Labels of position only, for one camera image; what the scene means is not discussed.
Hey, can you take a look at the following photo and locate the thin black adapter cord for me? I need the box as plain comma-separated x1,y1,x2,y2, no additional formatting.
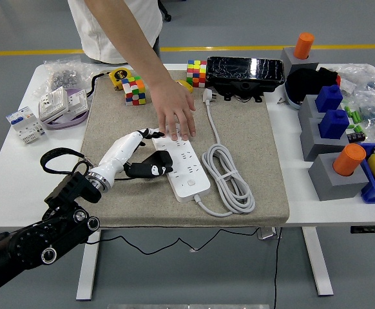
99,225,262,256

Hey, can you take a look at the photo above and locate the clear bag of metal nuts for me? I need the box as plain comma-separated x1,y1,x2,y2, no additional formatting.
32,56,100,97

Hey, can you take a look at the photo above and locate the white power strip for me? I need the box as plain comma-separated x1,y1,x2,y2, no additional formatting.
151,133,212,203

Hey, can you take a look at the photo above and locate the person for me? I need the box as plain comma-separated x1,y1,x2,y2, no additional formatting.
67,0,163,65

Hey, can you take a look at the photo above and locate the purple tape ring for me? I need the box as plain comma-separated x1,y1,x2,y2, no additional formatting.
42,88,89,130

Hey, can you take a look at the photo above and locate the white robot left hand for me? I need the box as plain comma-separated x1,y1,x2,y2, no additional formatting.
92,127,175,187

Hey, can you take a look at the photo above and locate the black power adapter plug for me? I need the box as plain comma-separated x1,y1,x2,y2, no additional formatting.
140,150,174,168

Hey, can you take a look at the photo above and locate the person's right hand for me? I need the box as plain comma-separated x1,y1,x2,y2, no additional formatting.
149,79,197,142

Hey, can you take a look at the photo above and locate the clear bag of blue parts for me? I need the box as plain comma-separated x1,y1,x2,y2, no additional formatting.
351,91,375,129
335,62,375,97

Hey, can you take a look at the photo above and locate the grey square block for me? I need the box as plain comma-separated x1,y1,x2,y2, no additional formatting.
299,117,351,162
297,94,327,122
280,47,320,77
308,153,370,201

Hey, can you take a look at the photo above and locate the white wall socket panel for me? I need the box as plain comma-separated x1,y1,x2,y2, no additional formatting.
38,86,70,122

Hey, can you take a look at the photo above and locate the orange cylinder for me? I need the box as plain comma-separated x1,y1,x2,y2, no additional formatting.
293,32,315,61
332,143,367,177

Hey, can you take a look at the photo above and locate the blue block with knob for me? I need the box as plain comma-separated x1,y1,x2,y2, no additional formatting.
314,84,343,113
318,109,350,140

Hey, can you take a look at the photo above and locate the hanging black cable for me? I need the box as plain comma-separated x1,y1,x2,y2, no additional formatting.
273,227,280,309

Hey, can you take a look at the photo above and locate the white circuit breaker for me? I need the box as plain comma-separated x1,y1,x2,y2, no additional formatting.
6,106,48,145

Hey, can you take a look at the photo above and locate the white wall switch panel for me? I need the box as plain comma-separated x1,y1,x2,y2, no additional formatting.
66,89,88,112

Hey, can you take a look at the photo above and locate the white table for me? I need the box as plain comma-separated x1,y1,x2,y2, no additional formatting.
0,63,375,300

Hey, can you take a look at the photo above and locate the multicolour puzzle cube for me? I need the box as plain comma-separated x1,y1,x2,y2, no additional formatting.
121,75,147,106
186,59,207,88

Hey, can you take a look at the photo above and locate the grey-brown mat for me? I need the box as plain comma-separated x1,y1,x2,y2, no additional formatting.
79,69,290,229

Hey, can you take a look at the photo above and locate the grey power strip cord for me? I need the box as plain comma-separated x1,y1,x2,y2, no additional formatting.
192,88,256,217

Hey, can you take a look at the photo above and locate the yellow tape measure square label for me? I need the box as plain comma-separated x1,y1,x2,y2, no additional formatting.
176,79,195,94

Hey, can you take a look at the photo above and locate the black office chair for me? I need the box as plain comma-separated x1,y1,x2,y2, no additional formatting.
159,0,172,23

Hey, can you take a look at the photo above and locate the black cracked glossy box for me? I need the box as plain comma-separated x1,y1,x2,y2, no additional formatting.
205,56,286,104

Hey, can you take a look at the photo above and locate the metal bracket under table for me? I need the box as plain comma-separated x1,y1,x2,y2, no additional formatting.
257,227,282,241

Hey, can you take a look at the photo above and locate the yellow tape measure round label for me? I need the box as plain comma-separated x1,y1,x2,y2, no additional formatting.
87,68,133,97

